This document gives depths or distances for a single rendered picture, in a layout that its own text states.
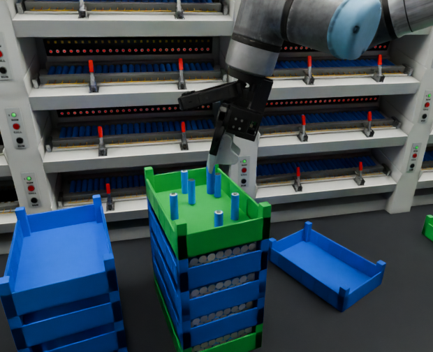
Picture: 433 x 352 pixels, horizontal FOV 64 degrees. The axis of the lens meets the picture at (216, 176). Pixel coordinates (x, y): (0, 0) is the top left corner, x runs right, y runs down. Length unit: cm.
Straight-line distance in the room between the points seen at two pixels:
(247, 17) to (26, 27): 68
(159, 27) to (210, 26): 15
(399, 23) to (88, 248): 79
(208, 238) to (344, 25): 43
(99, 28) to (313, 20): 68
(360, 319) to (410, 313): 15
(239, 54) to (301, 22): 11
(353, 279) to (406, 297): 15
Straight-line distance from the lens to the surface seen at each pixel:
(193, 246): 68
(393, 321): 112
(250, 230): 71
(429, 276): 133
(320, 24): 57
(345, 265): 126
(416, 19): 69
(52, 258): 90
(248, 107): 66
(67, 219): 100
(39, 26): 112
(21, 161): 122
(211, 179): 72
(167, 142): 120
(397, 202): 164
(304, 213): 147
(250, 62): 62
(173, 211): 79
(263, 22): 61
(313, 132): 136
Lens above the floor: 74
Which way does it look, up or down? 24 degrees down
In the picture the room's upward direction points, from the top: straight up
